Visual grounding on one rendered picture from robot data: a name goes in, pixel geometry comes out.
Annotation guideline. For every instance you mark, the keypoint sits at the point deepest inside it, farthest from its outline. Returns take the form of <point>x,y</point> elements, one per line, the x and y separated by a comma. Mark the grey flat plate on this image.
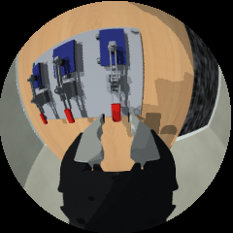
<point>93,99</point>

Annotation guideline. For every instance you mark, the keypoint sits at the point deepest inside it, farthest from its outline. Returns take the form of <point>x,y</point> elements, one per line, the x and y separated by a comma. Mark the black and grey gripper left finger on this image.
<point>85,151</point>

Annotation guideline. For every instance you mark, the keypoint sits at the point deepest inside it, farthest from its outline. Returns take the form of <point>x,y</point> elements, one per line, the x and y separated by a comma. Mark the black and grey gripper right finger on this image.
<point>148,149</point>

